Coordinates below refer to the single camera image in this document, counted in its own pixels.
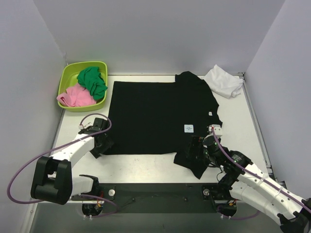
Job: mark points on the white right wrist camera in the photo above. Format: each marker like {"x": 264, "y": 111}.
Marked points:
{"x": 215, "y": 129}

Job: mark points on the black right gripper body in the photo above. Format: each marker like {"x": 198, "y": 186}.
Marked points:
{"x": 192, "y": 149}

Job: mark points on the green t-shirt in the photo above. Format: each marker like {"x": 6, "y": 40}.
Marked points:
{"x": 91, "y": 79}

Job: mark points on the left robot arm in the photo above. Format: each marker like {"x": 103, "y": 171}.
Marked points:
{"x": 53, "y": 180}

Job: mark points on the lime green plastic tub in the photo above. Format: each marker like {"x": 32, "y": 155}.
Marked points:
{"x": 69, "y": 78}

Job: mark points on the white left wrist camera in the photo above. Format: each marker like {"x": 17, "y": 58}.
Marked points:
{"x": 81, "y": 126}

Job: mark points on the black t-shirt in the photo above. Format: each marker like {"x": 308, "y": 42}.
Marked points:
{"x": 161, "y": 118}

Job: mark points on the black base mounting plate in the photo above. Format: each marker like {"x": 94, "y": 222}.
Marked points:
{"x": 169, "y": 198}

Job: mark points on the white folded t-shirt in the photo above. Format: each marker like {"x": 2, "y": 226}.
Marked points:
{"x": 223, "y": 83}

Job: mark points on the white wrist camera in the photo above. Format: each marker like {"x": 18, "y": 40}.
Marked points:
{"x": 81, "y": 126}
{"x": 215, "y": 129}

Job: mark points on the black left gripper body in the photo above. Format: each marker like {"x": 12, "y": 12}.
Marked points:
{"x": 102, "y": 143}

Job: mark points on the pink t-shirt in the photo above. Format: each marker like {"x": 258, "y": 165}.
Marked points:
{"x": 76, "y": 96}

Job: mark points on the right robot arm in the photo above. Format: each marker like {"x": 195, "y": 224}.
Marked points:
{"x": 245, "y": 181}

